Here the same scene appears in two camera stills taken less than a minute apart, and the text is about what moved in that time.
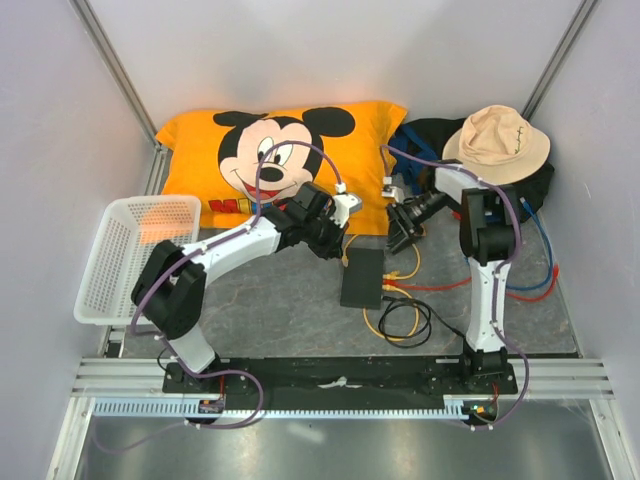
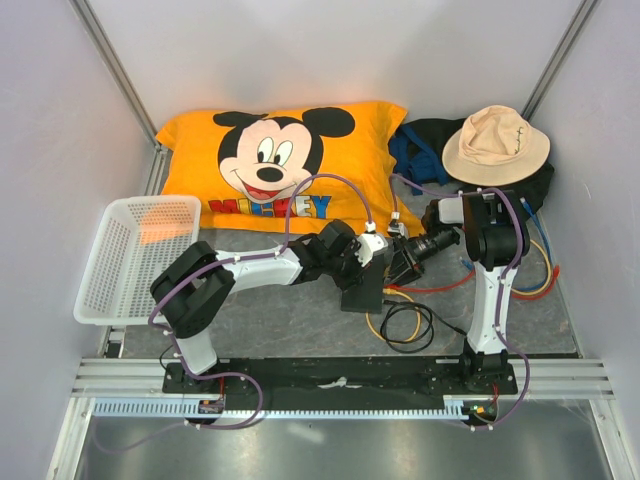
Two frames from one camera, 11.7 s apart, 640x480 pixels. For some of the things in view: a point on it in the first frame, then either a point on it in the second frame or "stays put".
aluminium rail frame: (584, 381) stays put
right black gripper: (400, 228) -> (400, 266)
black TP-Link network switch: (362, 279) stays put
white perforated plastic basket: (129, 233) stays put
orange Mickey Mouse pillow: (241, 162) stays put
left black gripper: (333, 249) -> (357, 275)
